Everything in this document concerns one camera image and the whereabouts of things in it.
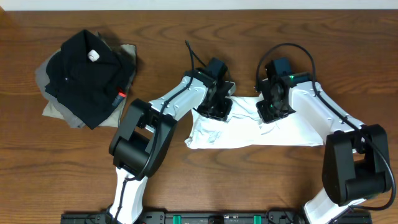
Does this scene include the light grey folded cloth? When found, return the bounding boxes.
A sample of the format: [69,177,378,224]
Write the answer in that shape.
[35,50,85,128]

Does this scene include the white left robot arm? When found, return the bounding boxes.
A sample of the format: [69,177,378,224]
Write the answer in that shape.
[109,69,236,223]

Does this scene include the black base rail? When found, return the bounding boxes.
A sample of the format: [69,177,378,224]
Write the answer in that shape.
[60,210,373,224]

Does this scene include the white collar label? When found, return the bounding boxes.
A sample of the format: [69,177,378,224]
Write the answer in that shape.
[87,49,100,62]

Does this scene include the black folded shirt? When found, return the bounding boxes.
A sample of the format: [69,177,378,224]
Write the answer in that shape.
[45,30,136,129]

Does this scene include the white robot print t-shirt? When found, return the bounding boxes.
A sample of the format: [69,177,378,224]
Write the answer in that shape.
[185,95,323,149]

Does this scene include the red and grey tag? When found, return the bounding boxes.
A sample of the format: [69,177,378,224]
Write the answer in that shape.
[112,87,127,107]

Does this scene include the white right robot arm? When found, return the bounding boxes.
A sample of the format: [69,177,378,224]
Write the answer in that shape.
[256,73,396,223]

